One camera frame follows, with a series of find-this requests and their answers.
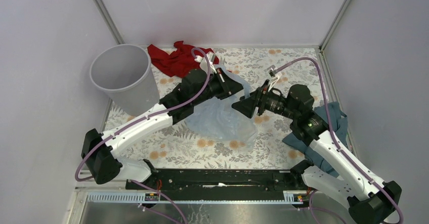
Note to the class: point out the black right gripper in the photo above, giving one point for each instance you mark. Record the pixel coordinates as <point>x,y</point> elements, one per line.
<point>259,98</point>

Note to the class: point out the teal blue cloth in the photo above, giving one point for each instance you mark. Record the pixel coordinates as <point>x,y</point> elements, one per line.
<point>339,123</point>

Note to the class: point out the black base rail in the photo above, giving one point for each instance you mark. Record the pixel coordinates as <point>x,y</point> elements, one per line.
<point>225,183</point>

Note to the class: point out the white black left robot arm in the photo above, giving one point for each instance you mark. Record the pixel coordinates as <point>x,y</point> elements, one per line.
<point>101,151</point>

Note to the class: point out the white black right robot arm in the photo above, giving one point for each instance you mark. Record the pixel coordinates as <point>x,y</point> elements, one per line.
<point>368,198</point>

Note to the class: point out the grey slotted cable duct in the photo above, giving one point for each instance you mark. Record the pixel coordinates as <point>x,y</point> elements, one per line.
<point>154,198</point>

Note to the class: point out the red cloth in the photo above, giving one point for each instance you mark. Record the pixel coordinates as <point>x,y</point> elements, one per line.
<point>178,63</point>

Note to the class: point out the light blue plastic trash bag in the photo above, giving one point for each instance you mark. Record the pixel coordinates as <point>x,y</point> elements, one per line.
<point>217,119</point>

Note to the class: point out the grey plastic trash bin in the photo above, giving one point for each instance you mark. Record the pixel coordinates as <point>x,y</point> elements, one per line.
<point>124,73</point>

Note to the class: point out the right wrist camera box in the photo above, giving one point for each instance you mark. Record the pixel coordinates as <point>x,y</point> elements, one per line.
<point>274,76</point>

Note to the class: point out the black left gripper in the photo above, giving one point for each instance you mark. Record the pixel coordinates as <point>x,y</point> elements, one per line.
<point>228,86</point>

